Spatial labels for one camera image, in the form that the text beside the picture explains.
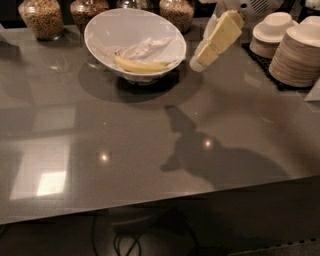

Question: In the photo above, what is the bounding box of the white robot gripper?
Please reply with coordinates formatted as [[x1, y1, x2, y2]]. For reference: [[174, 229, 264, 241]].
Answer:
[[189, 0, 284, 72]]

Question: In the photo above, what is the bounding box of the yellow banana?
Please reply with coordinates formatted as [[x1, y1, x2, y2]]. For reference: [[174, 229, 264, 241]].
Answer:
[[114, 56, 169, 74]]

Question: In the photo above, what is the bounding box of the white paper napkin in bowl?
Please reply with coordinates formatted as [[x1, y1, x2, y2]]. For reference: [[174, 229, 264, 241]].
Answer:
[[89, 37, 185, 63]]

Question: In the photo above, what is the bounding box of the white bowl stack far right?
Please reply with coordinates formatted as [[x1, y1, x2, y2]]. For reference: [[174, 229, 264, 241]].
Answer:
[[301, 16, 320, 27]]

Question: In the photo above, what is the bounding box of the large white bowl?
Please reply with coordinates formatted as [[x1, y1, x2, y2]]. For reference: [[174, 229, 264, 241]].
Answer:
[[84, 9, 187, 84]]

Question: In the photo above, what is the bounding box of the glass cereal jar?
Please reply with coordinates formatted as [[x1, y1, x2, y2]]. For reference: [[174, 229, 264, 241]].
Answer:
[[18, 0, 64, 40], [70, 0, 109, 34], [159, 0, 194, 33]]

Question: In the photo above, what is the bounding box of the stack of small white bowls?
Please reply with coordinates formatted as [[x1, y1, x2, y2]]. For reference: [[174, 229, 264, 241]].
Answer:
[[249, 12, 297, 59]]

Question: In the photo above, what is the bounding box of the black rubber mat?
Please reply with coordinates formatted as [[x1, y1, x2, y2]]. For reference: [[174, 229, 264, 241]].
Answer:
[[241, 43, 311, 91]]

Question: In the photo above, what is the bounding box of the stack of paper plates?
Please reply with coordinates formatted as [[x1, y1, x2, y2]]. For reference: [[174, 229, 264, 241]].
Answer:
[[269, 23, 320, 88]]

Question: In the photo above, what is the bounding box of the glass cereal jar far left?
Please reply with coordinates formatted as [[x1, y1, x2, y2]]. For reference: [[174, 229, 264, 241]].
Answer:
[[18, 0, 64, 40]]

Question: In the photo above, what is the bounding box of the black cable under table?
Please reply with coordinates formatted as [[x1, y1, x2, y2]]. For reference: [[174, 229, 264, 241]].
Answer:
[[90, 213, 144, 256]]

